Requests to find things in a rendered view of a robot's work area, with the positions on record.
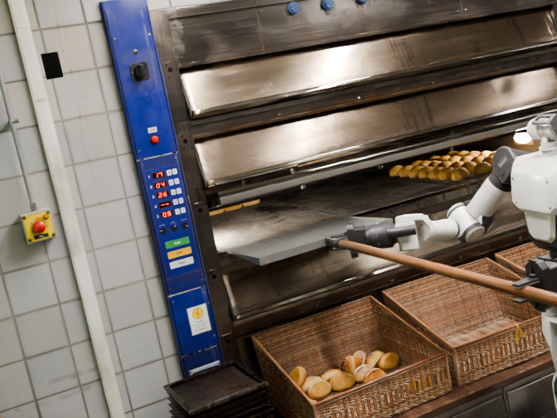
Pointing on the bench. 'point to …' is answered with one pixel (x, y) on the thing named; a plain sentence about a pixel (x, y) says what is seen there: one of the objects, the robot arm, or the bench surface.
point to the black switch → (139, 71)
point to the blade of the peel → (299, 240)
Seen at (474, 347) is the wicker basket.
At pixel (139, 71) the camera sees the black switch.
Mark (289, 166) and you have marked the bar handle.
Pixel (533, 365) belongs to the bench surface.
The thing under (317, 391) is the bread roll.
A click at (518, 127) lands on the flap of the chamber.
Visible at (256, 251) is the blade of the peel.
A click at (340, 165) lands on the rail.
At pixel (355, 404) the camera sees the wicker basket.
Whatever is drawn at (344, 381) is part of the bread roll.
